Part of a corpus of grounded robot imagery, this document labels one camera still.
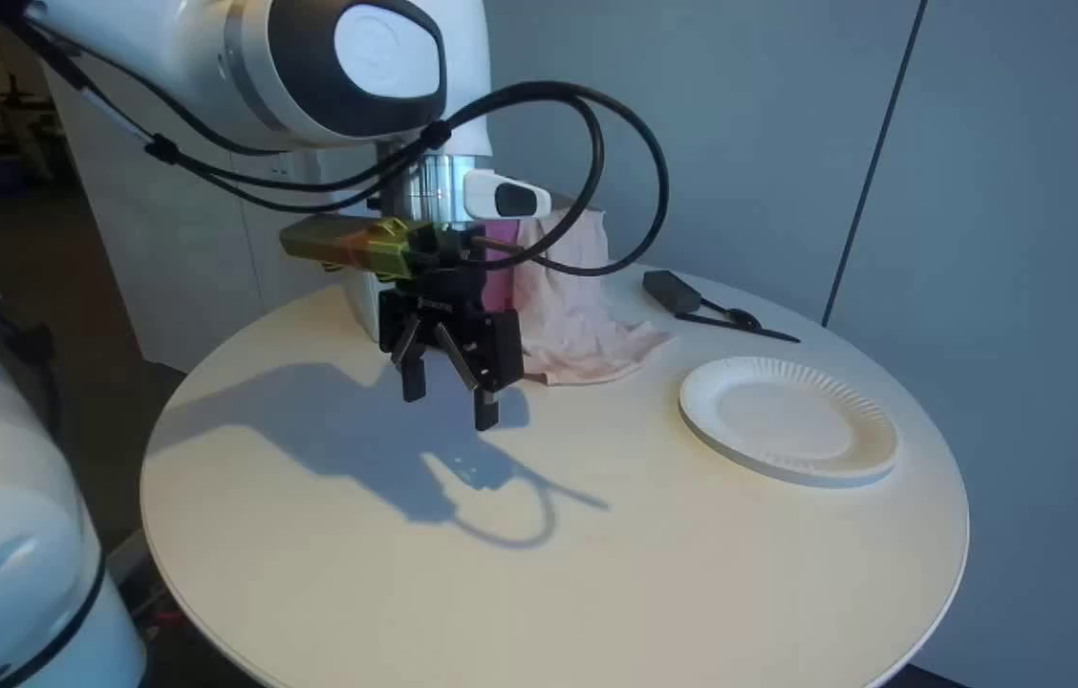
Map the pale pink cloth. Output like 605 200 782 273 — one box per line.
513 211 664 386

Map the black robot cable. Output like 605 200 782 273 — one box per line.
0 10 672 277

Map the magenta cloth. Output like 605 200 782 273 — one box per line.
481 220 519 314

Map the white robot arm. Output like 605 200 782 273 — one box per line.
0 0 523 688

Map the white storage box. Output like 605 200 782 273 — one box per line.
343 272 383 336

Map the white paper plate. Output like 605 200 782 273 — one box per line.
678 354 899 489

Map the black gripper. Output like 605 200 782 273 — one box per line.
378 226 523 430

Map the green wrist camera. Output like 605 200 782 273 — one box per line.
281 212 413 284

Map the round white table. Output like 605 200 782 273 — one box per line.
141 287 970 688

